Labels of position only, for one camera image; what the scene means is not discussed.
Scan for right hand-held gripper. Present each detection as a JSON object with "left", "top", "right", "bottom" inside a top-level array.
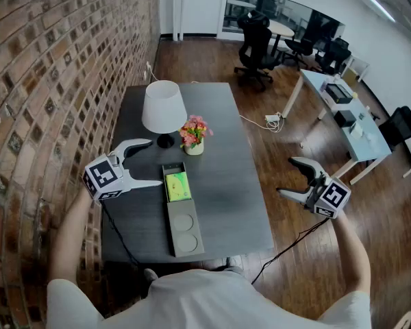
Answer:
[{"left": 276, "top": 156, "right": 352, "bottom": 220}]

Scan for person's left forearm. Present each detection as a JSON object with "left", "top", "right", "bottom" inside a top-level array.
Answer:
[{"left": 49, "top": 189, "right": 94, "bottom": 288}]

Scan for grey box with round recesses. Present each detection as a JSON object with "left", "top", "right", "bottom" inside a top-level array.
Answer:
[{"left": 161, "top": 161, "right": 206, "bottom": 258}]

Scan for black and white printer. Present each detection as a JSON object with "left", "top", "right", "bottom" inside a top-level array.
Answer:
[{"left": 319, "top": 82, "right": 354, "bottom": 105}]

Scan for low black office chair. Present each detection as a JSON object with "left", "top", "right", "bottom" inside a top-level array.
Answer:
[{"left": 282, "top": 36, "right": 316, "bottom": 71}]

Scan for dark window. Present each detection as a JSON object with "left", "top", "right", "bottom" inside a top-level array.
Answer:
[{"left": 221, "top": 0, "right": 347, "bottom": 45}]

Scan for ceiling light strip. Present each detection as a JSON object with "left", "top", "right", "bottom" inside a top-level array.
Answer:
[{"left": 364, "top": 0, "right": 397, "bottom": 24}]

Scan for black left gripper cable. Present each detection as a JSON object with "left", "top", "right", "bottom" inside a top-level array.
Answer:
[{"left": 100, "top": 199, "right": 140, "bottom": 265}]

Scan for small white box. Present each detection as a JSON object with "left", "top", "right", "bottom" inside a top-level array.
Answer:
[{"left": 349, "top": 121, "right": 366, "bottom": 141}]

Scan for wide black office chair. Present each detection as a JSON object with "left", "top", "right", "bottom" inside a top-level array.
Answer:
[{"left": 314, "top": 37, "right": 352, "bottom": 77}]

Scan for pink flowers in cream pot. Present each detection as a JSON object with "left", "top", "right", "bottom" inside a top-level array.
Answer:
[{"left": 177, "top": 114, "right": 214, "bottom": 156}]

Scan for white shade table lamp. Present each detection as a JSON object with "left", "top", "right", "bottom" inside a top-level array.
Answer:
[{"left": 141, "top": 80, "right": 188, "bottom": 149}]

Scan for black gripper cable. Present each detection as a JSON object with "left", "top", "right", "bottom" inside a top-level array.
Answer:
[
  {"left": 100, "top": 199, "right": 140, "bottom": 265},
  {"left": 251, "top": 217, "right": 330, "bottom": 286}
]

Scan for light blue table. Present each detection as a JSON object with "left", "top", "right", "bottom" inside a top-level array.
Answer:
[{"left": 280, "top": 69, "right": 393, "bottom": 186}]

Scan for person's right forearm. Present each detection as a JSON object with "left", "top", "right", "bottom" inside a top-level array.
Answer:
[{"left": 331, "top": 209, "right": 373, "bottom": 295}]

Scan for white floor cable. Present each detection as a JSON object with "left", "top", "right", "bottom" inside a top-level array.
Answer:
[{"left": 238, "top": 112, "right": 284, "bottom": 134}]

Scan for small black box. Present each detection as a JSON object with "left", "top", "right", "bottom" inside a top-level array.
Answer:
[{"left": 333, "top": 109, "right": 357, "bottom": 128}]

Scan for person's white shirt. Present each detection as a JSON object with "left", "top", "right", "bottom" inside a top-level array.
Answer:
[{"left": 45, "top": 268, "right": 373, "bottom": 329}]

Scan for small white side table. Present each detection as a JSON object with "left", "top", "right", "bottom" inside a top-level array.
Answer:
[{"left": 340, "top": 54, "right": 371, "bottom": 84}]

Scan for black mesh chair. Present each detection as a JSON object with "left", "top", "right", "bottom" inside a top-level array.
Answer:
[{"left": 377, "top": 105, "right": 411, "bottom": 151}]

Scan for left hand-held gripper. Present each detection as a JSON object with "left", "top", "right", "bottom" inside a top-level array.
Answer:
[{"left": 83, "top": 138, "right": 164, "bottom": 202}]

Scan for tall black office chair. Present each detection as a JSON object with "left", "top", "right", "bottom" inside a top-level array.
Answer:
[{"left": 233, "top": 10, "right": 282, "bottom": 93}]

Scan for green packet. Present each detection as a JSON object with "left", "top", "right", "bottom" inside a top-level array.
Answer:
[{"left": 164, "top": 171, "right": 192, "bottom": 203}]

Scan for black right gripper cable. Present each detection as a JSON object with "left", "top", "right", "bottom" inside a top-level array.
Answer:
[{"left": 251, "top": 217, "right": 330, "bottom": 286}]

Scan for round white table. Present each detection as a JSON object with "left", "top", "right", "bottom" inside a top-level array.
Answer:
[{"left": 268, "top": 19, "right": 296, "bottom": 53}]

